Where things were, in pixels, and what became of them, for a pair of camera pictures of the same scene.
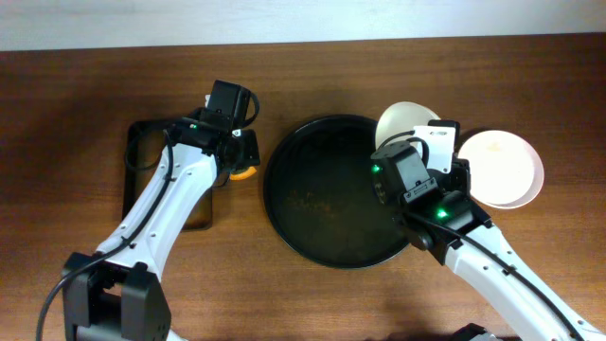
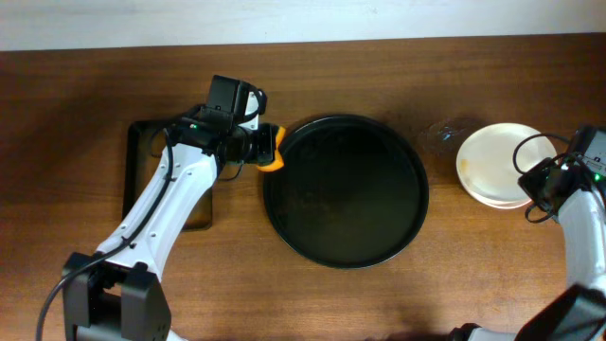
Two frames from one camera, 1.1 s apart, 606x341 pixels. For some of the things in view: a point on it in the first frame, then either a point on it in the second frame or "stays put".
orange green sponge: x=243 y=173 → x=278 y=161
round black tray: x=319 y=193 stays put
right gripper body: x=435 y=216 → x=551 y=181
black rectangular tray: x=144 y=142 stays put
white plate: x=401 y=117 → x=490 y=158
